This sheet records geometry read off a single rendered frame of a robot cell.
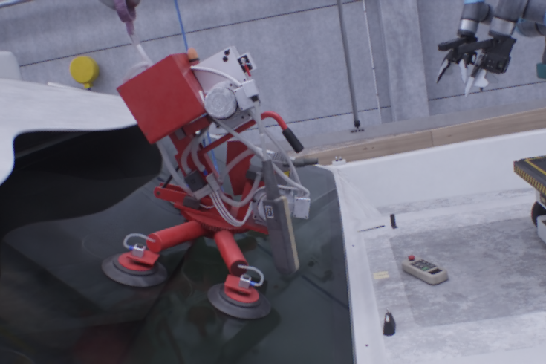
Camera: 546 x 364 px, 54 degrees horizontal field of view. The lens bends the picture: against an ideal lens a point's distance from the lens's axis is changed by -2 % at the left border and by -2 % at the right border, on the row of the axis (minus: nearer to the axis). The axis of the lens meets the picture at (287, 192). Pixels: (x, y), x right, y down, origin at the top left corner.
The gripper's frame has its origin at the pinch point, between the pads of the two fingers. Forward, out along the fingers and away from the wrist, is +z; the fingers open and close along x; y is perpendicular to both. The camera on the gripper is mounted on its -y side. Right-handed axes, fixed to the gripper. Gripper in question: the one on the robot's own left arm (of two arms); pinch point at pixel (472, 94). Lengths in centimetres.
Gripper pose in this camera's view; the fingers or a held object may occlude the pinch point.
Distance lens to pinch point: 190.8
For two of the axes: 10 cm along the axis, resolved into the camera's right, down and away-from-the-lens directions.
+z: -2.0, 8.7, 4.5
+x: 5.9, -2.6, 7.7
